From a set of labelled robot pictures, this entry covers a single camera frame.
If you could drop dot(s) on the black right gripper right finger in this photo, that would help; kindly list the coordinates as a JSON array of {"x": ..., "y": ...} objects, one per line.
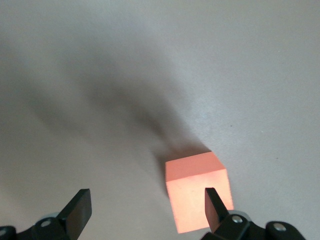
[{"x": 220, "y": 220}]

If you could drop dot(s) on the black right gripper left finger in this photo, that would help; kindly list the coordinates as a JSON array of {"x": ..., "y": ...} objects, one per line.
[{"x": 72, "y": 215}]

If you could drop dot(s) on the orange foam cube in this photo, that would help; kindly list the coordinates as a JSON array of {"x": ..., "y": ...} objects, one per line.
[{"x": 192, "y": 175}]

